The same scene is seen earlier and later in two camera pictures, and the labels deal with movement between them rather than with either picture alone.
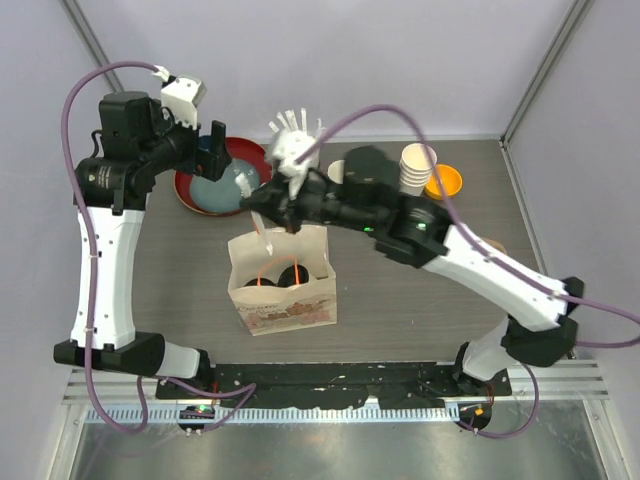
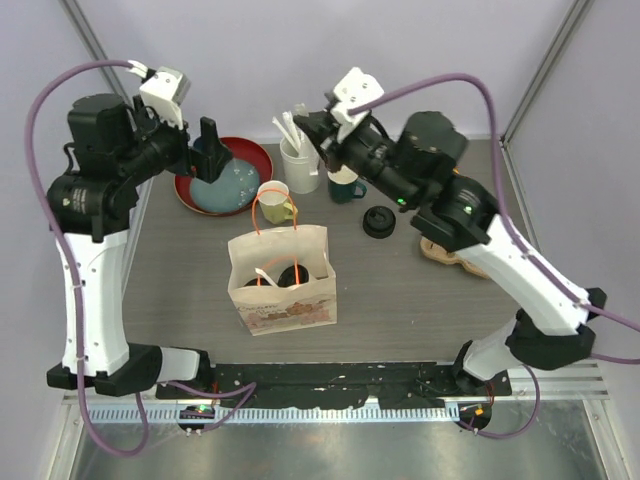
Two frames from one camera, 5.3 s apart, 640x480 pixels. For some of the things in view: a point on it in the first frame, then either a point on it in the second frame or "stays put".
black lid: (287, 276) stays put
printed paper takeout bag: (267, 309) stays put
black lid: (264, 282) stays put
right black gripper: (275, 203) -> (321, 130)
